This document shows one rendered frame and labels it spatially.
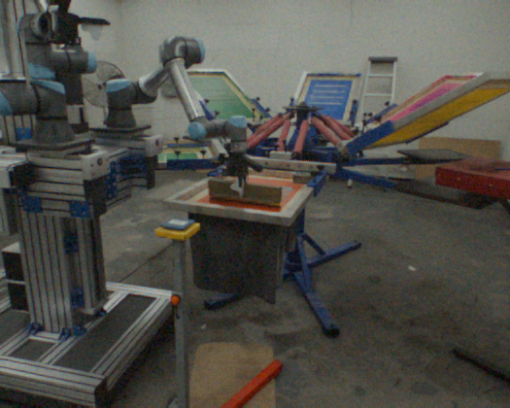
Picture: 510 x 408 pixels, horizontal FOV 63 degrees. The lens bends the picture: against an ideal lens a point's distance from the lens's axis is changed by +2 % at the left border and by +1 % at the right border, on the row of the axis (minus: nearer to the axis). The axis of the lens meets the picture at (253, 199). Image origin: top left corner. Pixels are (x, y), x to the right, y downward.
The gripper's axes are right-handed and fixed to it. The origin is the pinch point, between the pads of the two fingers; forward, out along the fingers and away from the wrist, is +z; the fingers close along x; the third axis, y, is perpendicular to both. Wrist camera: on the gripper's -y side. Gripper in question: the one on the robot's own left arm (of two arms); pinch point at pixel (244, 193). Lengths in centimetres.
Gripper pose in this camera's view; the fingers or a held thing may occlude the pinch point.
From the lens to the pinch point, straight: 191.7
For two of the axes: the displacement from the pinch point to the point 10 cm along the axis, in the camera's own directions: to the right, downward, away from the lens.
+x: -3.2, 2.7, -9.1
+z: 0.2, 9.6, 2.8
